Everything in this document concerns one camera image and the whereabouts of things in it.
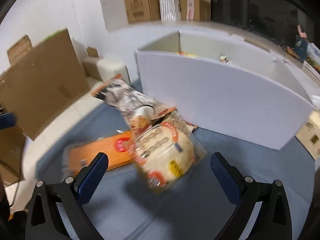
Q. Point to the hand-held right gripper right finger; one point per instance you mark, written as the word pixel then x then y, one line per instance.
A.
pixel 225 180

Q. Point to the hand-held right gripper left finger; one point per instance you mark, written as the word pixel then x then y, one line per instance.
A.
pixel 92 178

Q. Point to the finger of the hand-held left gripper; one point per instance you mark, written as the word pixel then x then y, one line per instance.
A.
pixel 7 120

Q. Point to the orange snack packet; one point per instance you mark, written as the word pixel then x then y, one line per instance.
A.
pixel 100 152

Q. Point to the round cracker packet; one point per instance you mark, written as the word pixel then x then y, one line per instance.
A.
pixel 165 152

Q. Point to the white box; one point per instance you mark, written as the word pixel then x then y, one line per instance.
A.
pixel 220 97

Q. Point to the black white printed packet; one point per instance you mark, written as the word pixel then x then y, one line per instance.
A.
pixel 125 97

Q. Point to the yellow green barcode packet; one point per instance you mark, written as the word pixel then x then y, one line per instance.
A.
pixel 224 58

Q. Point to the brown cardboard box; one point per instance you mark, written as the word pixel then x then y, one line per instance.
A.
pixel 10 155

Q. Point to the flat cardboard sheet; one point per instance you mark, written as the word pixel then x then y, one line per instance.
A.
pixel 45 80

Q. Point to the yellow tissue pack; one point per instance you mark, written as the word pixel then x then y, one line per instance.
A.
pixel 310 135

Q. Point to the small cardboard piece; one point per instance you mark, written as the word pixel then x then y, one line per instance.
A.
pixel 92 52

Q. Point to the white sofa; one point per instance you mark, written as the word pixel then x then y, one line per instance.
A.
pixel 105 70

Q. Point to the landscape printed gift box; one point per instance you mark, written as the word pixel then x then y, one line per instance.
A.
pixel 311 55

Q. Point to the pink handheld fan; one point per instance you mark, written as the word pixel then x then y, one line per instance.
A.
pixel 301 30

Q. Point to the small open cardboard box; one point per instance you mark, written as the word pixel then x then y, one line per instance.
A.
pixel 195 6

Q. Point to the dark window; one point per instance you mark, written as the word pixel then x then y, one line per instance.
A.
pixel 262 7

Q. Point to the large cardboard box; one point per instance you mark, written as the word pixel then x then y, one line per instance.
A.
pixel 140 1

